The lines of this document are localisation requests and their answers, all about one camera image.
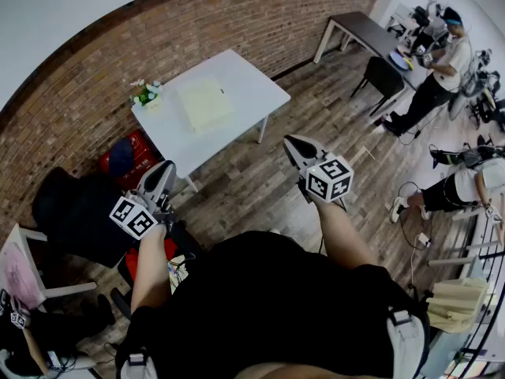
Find pale yellow cloth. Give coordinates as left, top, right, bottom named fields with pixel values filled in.
left=175, top=75, right=237, bottom=134

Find person's right forearm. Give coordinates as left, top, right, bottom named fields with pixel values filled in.
left=313, top=199, right=390, bottom=270

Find colourful printed item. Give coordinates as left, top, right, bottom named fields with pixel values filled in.
left=167, top=257, right=189, bottom=294

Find red bag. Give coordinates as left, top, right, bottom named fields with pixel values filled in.
left=125, top=238, right=178, bottom=283

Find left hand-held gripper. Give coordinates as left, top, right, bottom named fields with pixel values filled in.
left=109, top=160, right=179, bottom=241

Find black side chair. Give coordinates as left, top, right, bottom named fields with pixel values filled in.
left=350, top=56, right=406, bottom=118

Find person's black shirt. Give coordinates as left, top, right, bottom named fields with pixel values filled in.
left=129, top=230, right=431, bottom=379

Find black office chair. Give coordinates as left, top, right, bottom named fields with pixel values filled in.
left=110, top=227, right=202, bottom=320

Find person's left forearm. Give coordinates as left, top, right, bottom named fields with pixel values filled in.
left=129, top=223, right=174, bottom=314

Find dark table with white legs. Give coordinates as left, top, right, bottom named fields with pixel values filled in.
left=313, top=11, right=435, bottom=92

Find navy cap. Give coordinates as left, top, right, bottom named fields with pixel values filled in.
left=108, top=138, right=135, bottom=177

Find white framed desk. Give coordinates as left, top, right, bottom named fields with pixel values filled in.
left=0, top=223, right=98, bottom=311

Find black cloth covered chair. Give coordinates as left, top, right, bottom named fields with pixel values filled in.
left=31, top=167, right=137, bottom=270

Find potted white flowers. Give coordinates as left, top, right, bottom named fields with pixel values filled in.
left=129, top=77, right=163, bottom=112

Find pile of cream sheets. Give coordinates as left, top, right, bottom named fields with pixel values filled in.
left=428, top=277, right=490, bottom=333

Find grey padded shoulder strap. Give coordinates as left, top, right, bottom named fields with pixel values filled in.
left=116, top=349, right=159, bottom=379
left=386, top=308, right=431, bottom=379

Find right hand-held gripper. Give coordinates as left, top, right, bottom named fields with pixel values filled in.
left=283, top=134, right=354, bottom=212

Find pink cloth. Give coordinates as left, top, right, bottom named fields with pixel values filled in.
left=2, top=242, right=43, bottom=310

